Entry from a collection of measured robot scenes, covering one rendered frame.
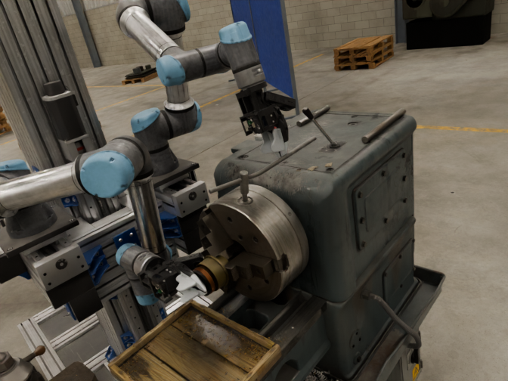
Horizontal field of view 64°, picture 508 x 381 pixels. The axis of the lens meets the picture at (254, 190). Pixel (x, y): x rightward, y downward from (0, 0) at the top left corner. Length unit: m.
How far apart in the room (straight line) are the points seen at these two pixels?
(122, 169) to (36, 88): 0.64
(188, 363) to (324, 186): 0.58
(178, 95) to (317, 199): 0.73
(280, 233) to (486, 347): 1.55
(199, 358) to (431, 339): 1.47
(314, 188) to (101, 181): 0.54
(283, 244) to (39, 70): 1.03
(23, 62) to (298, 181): 1.00
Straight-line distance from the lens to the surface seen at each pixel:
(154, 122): 1.57
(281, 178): 1.15
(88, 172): 1.09
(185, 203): 1.53
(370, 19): 11.83
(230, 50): 1.05
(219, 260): 1.09
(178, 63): 1.08
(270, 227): 1.04
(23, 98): 1.62
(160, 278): 1.08
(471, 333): 2.44
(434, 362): 2.28
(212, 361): 1.16
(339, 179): 1.09
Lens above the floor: 1.71
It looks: 25 degrees down
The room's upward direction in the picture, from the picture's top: 11 degrees counter-clockwise
